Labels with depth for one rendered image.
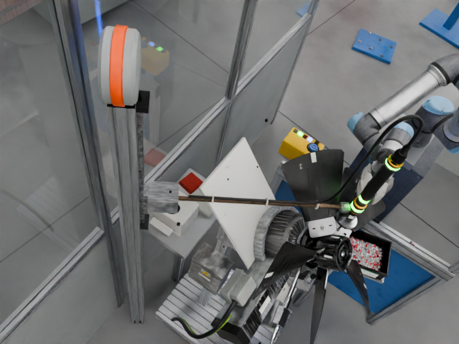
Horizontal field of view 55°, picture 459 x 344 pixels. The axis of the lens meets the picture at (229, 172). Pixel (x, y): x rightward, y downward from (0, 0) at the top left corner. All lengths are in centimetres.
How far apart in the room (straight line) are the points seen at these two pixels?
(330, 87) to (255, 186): 236
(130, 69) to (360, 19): 393
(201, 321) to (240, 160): 127
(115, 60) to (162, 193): 57
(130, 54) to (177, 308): 190
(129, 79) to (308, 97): 289
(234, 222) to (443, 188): 237
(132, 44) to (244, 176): 77
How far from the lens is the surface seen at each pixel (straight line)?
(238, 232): 153
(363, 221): 169
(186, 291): 259
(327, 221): 153
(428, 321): 309
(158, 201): 131
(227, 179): 145
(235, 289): 148
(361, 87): 396
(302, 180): 146
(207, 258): 184
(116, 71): 86
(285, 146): 194
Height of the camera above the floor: 254
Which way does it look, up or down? 56 degrees down
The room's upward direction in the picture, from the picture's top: 16 degrees clockwise
